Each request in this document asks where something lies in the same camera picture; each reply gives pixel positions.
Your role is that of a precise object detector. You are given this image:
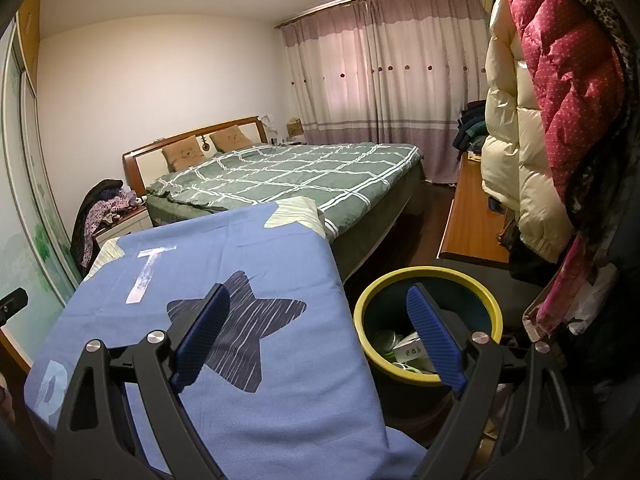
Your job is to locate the brown bear face pillow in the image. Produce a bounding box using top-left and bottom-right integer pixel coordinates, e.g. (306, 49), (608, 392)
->
(161, 135), (207, 171)

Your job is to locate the blue printed cloth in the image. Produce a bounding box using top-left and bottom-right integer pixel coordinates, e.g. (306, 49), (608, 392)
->
(22, 197), (431, 480)

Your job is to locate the wooden desk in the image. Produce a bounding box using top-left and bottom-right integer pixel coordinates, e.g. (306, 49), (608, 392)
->
(439, 152), (511, 264)

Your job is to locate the pink plastic bag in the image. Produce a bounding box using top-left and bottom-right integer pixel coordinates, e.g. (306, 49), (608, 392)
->
(522, 237), (586, 336)

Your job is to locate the wooden bed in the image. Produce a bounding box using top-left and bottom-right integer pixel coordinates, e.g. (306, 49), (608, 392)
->
(122, 116), (426, 286)

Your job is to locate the cream puffer jacket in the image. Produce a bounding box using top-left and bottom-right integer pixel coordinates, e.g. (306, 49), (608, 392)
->
(481, 0), (576, 263)

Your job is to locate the green plaid duvet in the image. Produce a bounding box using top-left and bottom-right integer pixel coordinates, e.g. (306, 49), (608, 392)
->
(145, 142), (420, 238)

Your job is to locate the pink and white curtain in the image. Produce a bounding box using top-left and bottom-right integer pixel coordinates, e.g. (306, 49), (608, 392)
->
(280, 0), (493, 184)

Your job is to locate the yellow-rimmed blue bin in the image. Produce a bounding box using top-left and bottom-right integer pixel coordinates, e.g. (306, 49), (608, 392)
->
(352, 266), (503, 411)

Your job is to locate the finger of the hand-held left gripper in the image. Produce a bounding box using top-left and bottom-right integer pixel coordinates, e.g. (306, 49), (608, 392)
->
(0, 287), (28, 328)

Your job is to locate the white nightstand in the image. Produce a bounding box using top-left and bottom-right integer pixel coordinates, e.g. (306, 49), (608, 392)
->
(95, 208), (153, 251)

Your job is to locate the wardrobe sliding door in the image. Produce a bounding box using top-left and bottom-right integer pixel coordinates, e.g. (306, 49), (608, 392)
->
(0, 10), (83, 351)

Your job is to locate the red dotted puffer jacket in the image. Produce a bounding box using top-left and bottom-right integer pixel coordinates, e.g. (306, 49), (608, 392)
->
(500, 0), (628, 211)

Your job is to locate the white plastic bag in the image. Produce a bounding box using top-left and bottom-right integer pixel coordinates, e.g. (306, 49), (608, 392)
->
(567, 265), (618, 336)

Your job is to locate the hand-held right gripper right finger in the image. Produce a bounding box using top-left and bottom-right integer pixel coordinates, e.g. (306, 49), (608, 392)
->
(405, 282), (586, 480)

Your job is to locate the green and white box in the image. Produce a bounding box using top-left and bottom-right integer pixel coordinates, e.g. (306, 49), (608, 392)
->
(392, 332), (431, 366)

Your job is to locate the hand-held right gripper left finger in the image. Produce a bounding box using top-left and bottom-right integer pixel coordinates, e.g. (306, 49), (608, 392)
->
(52, 282), (232, 480)

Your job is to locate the pile of dark clothes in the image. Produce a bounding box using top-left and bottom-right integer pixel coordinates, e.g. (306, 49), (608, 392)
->
(452, 100), (488, 161)

